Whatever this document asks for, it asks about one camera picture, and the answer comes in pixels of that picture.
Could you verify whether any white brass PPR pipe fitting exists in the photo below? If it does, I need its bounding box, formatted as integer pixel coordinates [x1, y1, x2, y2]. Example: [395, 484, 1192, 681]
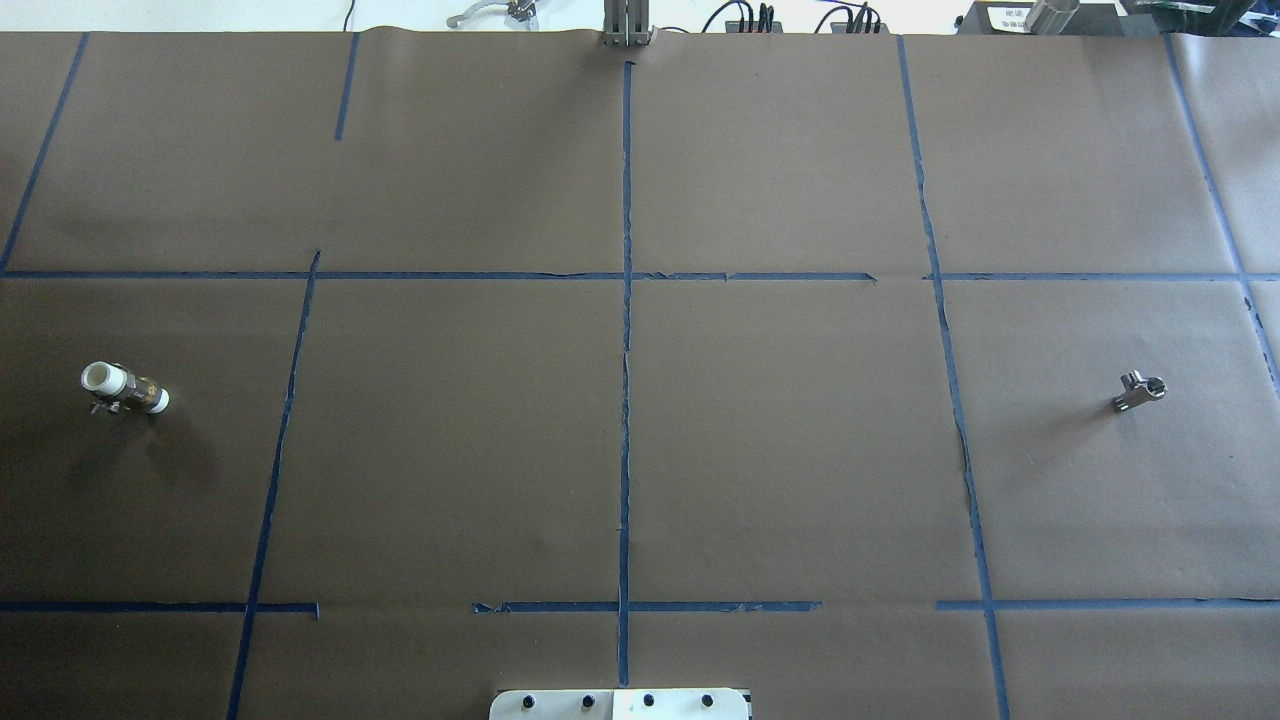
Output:
[79, 361, 170, 415]

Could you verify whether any upper orange black connector hub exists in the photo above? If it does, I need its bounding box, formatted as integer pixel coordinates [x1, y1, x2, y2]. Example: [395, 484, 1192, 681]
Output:
[699, 1, 783, 35]

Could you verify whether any orange black connector hub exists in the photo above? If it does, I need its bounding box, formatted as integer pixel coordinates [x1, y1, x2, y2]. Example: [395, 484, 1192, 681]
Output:
[699, 1, 783, 35]
[813, 1, 886, 35]

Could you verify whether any metal clamp tool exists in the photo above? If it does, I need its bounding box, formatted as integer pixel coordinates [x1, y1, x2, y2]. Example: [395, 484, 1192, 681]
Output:
[445, 1, 539, 31]

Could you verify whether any lower orange black connector hub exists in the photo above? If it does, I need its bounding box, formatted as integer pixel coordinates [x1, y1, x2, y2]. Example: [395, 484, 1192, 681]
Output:
[813, 1, 886, 35]

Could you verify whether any black block stand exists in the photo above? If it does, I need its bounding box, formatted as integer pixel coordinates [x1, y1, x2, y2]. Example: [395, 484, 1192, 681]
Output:
[955, 1, 1137, 37]

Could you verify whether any metal cylinder weight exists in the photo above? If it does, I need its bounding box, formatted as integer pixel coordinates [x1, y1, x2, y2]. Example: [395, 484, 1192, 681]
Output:
[1023, 0, 1080, 37]

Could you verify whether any aluminium profile post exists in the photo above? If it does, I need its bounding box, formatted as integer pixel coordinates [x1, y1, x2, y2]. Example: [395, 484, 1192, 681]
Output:
[602, 0, 653, 47]

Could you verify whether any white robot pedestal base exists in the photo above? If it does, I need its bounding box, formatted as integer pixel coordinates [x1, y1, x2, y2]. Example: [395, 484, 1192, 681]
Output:
[488, 687, 753, 719]

